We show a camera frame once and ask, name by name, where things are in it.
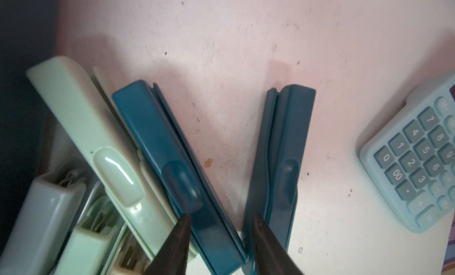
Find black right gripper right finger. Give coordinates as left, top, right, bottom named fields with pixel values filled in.
left=252, top=214, right=303, bottom=275

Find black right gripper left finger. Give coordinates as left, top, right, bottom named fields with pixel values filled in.
left=143, top=214, right=191, bottom=275

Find beige pliers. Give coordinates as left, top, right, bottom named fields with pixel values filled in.
left=107, top=235, right=151, bottom=275

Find mint green pliers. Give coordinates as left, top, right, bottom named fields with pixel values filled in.
left=54, top=196, right=123, bottom=275

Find light green pliers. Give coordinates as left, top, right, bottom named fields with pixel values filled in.
left=26, top=56, right=177, bottom=258

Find grey-blue pliers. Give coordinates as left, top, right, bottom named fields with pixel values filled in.
left=1, top=169, right=86, bottom=275

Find teal plastic storage box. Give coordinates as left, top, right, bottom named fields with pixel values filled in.
left=1, top=0, right=59, bottom=248

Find light blue calculator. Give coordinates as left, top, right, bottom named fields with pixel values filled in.
left=359, top=71, right=455, bottom=234

